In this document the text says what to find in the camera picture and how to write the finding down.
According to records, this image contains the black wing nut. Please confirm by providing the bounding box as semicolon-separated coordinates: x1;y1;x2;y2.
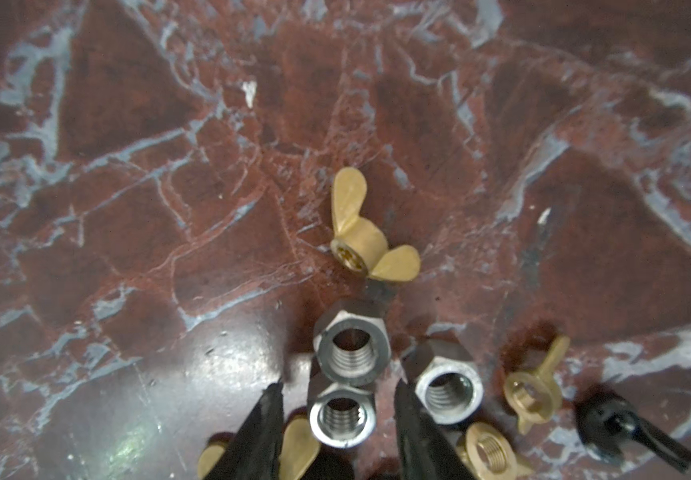
575;391;691;473

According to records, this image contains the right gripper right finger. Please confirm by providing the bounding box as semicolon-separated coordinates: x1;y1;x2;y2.
393;380;475;480

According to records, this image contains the brass wing nut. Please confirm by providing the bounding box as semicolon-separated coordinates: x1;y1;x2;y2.
455;422;535;480
503;335;571;435
197;415;321;480
330;167;421;283

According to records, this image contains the brass wing nut far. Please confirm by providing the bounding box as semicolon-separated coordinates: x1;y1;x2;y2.
330;167;421;283

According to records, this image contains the brass wing nut bottom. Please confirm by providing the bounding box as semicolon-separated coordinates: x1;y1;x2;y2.
455;422;535;480

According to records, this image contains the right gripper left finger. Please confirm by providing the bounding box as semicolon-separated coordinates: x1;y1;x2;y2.
206;382;285;480

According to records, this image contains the brass wing nut left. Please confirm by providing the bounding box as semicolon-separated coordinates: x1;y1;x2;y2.
197;415;321;480

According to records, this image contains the steel hex nut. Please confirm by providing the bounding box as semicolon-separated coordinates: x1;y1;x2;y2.
403;339;483;425
308;373;377;449
313;298;391;386

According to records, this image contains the brass wing nut right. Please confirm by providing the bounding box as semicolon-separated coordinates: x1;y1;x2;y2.
503;335;571;435

